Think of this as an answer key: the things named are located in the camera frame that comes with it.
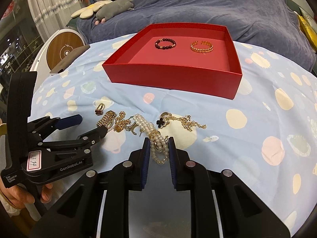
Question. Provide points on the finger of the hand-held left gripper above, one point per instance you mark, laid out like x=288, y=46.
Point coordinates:
x=71, y=120
x=95, y=135

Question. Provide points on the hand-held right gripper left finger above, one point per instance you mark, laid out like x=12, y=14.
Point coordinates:
x=146, y=164

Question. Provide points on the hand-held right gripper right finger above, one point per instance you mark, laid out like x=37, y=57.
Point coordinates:
x=172, y=164

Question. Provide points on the small gold ear cuff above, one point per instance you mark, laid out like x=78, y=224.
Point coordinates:
x=133, y=129

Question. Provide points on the red cardboard box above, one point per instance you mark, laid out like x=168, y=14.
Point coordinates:
x=173, y=79

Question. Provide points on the person's left hand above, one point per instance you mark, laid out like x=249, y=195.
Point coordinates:
x=17, y=195

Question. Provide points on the brown phone case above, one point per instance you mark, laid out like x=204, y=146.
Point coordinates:
x=71, y=57

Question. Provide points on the white device with wooden disc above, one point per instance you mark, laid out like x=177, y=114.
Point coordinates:
x=62, y=50

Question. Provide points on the white sheer curtain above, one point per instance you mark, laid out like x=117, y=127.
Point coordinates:
x=49, y=5

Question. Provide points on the flower shaped cushion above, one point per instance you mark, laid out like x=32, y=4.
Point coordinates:
x=84, y=11

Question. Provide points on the gold open bangle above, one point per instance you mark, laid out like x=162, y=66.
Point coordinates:
x=195, y=49

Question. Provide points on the grey plush toy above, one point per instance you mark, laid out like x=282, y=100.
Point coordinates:
x=114, y=10

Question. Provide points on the blue-covered sofa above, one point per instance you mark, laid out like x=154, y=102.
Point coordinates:
x=223, y=10

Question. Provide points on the yellow cushion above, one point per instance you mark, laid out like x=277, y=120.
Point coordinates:
x=308, y=29

